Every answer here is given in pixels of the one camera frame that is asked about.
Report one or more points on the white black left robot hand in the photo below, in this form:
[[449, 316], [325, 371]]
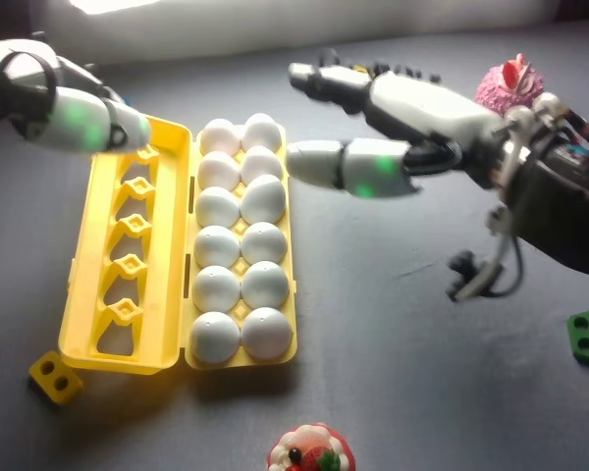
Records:
[[78, 120]]

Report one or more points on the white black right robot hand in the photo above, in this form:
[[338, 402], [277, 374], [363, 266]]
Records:
[[422, 105]]

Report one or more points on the yellow egg carton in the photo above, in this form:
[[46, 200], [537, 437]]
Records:
[[172, 221]]

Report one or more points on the white toy egg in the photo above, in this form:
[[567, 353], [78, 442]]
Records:
[[218, 170], [261, 131], [216, 287], [266, 333], [219, 136], [217, 245], [265, 284], [263, 241], [215, 337], [261, 162], [218, 206], [262, 198]]

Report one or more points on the pink toy cake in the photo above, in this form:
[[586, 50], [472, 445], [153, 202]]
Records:
[[496, 93]]

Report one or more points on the white backdrop sheet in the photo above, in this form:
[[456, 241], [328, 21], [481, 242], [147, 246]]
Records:
[[324, 19]]

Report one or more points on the grey table cloth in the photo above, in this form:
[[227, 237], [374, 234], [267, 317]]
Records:
[[397, 343]]

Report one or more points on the yellow square holed block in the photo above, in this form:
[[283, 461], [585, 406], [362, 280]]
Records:
[[52, 373]]

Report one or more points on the strawberry toy cake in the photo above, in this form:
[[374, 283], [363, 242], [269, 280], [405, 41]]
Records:
[[294, 441]]

